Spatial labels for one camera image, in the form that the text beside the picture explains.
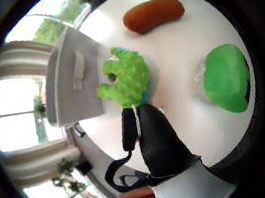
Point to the brown plush toy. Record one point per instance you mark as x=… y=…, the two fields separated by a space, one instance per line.
x=153 y=14

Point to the green plush toy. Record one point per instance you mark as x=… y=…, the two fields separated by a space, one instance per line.
x=129 y=77

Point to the potted green plant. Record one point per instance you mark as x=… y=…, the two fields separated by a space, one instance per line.
x=69 y=178

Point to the small hanging plant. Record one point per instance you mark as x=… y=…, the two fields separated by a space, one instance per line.
x=39 y=107

